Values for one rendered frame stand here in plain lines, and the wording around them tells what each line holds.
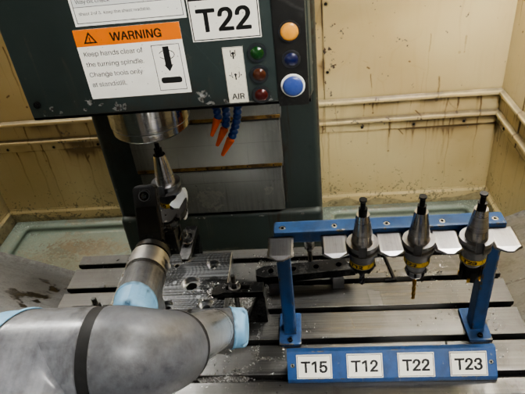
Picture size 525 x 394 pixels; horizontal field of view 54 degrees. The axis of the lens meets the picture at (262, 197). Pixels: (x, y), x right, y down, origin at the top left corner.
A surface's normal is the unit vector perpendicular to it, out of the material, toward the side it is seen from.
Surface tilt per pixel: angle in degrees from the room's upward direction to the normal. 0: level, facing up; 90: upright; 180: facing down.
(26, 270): 24
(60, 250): 0
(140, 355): 51
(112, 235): 0
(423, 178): 90
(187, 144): 90
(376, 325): 0
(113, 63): 90
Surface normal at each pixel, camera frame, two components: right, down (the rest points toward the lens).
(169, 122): 0.65, 0.38
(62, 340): -0.10, -0.57
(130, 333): 0.32, -0.65
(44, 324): -0.10, -0.82
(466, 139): -0.05, 0.57
